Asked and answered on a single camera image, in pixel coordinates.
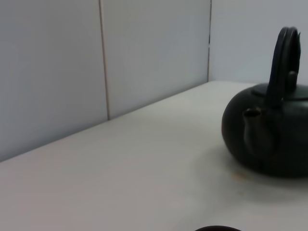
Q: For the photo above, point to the black round teapot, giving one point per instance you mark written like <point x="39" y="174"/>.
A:
<point x="288" y="134"/>

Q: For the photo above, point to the small black teacup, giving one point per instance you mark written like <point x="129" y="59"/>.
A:
<point x="216" y="228"/>

